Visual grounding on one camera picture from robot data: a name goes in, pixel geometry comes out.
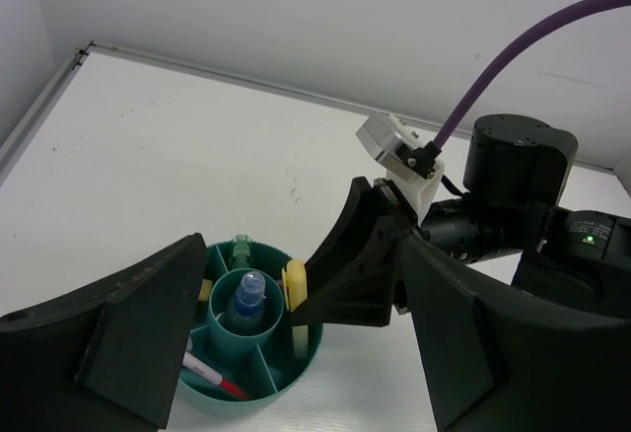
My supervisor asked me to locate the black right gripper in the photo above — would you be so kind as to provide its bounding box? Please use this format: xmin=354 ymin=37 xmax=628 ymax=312
xmin=290 ymin=177 xmax=421 ymax=327

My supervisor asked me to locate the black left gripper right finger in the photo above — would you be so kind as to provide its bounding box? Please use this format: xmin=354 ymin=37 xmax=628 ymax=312
xmin=399 ymin=238 xmax=630 ymax=431

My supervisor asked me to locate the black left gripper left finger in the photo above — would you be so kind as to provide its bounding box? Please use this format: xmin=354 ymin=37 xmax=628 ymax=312
xmin=1 ymin=233 xmax=206 ymax=431

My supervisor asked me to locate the yellow highlighter marker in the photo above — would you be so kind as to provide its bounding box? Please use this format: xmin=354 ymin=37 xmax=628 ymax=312
xmin=280 ymin=259 xmax=311 ymax=360

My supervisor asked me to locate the red pen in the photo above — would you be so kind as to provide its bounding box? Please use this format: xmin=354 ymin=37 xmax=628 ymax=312
xmin=182 ymin=351 xmax=250 ymax=400

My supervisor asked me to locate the clear blue spray bottle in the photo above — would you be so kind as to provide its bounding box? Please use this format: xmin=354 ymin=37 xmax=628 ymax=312
xmin=223 ymin=271 xmax=266 ymax=336

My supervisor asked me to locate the green correction tape dispenser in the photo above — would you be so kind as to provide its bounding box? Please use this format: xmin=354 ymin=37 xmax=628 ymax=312
xmin=229 ymin=234 xmax=252 ymax=269

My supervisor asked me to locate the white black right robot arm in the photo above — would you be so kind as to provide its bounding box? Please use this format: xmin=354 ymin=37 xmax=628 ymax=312
xmin=291 ymin=114 xmax=630 ymax=326

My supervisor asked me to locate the yellow eraser in organizer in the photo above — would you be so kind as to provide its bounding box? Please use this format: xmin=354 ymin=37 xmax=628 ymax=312
xmin=197 ymin=279 xmax=213 ymax=313

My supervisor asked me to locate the teal round divided organizer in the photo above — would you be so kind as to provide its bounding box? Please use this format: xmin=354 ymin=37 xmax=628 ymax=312
xmin=176 ymin=242 xmax=323 ymax=417

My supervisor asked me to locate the aluminium table edge rail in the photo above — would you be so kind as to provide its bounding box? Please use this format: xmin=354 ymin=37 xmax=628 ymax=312
xmin=0 ymin=39 xmax=631 ymax=172

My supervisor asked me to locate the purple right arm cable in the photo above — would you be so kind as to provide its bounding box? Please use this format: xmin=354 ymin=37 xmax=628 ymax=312
xmin=428 ymin=0 xmax=631 ymax=150

